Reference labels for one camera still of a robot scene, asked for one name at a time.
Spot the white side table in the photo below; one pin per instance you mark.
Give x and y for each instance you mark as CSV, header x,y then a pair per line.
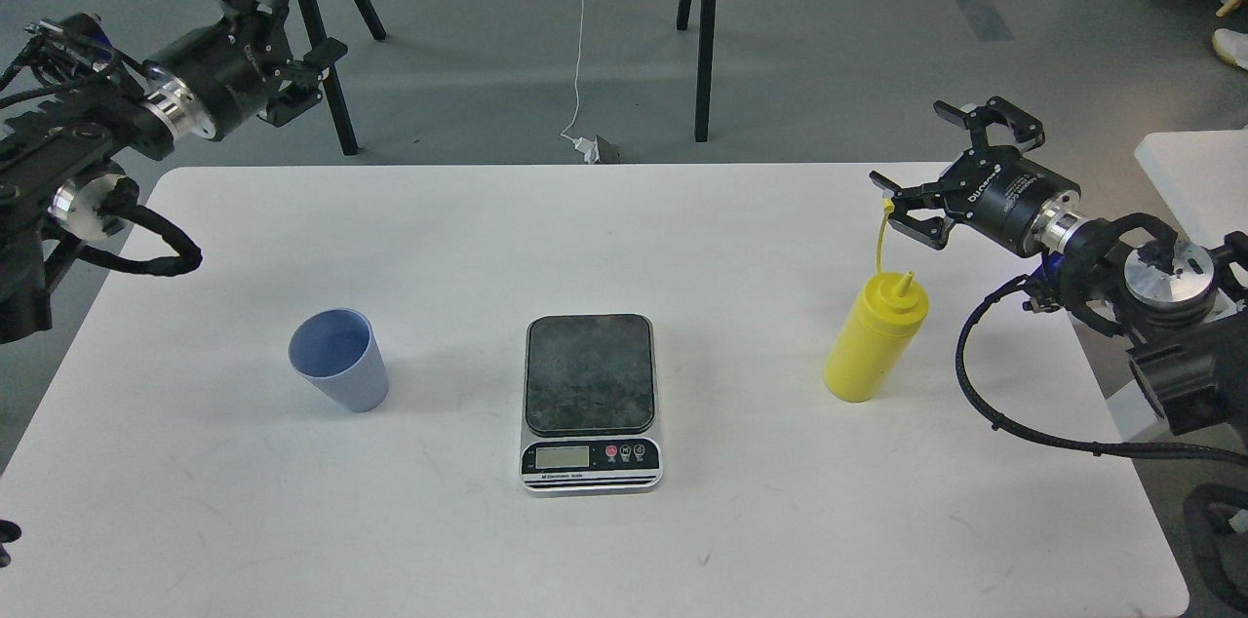
x,y
1202,177

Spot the digital kitchen scale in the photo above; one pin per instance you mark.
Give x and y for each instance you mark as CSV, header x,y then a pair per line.
x,y
590,414

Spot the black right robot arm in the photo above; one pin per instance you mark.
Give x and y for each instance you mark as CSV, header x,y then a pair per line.
x,y
1181,306

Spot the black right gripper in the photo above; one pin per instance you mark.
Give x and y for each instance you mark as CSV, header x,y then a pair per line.
x,y
997,192

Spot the yellow squeeze bottle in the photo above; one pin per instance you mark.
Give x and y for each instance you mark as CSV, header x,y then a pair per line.
x,y
887,313

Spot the blue plastic cup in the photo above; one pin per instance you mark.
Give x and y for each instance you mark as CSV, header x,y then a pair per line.
x,y
337,352

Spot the white power adapter on floor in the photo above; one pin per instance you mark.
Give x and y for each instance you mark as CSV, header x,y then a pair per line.
x,y
597,151

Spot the white shoe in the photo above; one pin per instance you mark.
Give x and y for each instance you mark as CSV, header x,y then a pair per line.
x,y
1230,46

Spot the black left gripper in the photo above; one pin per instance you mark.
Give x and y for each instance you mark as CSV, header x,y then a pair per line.
x,y
213,79

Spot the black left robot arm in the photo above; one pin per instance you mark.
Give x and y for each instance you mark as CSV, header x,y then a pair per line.
x,y
64,197

